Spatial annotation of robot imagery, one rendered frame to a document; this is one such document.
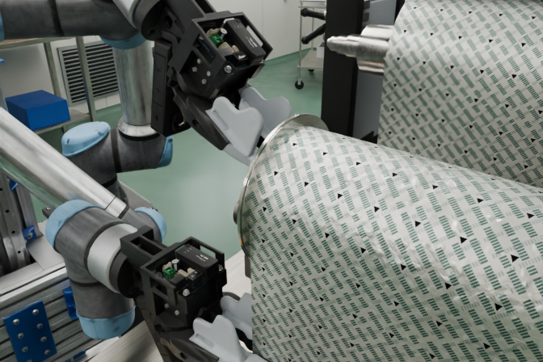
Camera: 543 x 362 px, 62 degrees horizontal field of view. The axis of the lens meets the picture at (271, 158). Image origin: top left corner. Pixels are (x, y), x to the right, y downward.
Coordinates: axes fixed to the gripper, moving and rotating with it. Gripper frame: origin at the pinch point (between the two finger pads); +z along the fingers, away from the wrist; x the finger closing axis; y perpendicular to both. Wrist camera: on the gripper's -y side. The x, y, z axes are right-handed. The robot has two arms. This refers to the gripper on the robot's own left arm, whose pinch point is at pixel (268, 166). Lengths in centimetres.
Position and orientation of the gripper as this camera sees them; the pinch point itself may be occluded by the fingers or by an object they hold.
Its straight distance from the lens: 46.1
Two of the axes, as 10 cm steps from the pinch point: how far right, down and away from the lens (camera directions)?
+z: 6.1, 7.8, -1.6
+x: 6.1, -3.3, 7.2
